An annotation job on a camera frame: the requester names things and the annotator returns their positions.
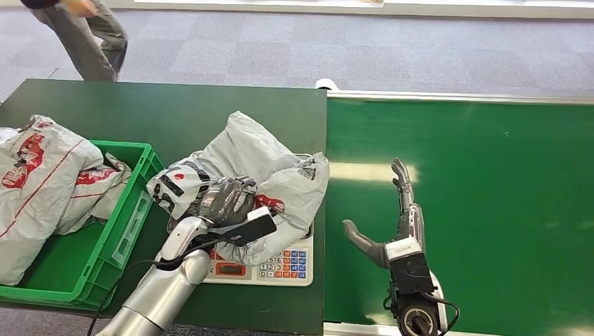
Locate green conveyor belt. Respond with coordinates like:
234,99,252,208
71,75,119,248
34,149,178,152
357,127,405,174
323,98,594,336

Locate large grey red-striped courier bag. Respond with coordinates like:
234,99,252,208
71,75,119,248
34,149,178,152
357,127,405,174
0,115,106,286

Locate grey courier bag black logo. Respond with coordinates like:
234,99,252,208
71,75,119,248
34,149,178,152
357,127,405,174
146,111,331,267

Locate small grey red-printed courier bag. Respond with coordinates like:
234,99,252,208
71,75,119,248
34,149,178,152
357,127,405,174
55,153,134,236

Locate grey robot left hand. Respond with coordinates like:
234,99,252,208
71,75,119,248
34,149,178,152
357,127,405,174
199,176,258,229

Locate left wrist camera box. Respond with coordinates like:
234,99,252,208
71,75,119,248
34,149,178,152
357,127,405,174
221,206,278,248

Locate person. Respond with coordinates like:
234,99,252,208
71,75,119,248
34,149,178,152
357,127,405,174
19,0,129,83

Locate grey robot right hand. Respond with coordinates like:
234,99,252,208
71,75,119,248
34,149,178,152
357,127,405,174
342,158,426,270

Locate white plastic bag corner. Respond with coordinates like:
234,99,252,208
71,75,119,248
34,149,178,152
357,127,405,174
0,127,22,146

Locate green plastic crate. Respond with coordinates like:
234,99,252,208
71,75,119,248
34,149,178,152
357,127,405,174
0,139,167,312

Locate white electronic scale with keypad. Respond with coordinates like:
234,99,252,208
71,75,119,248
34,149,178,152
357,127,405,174
203,232,315,288

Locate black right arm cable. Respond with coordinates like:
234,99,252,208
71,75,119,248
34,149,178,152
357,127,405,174
382,290,461,336

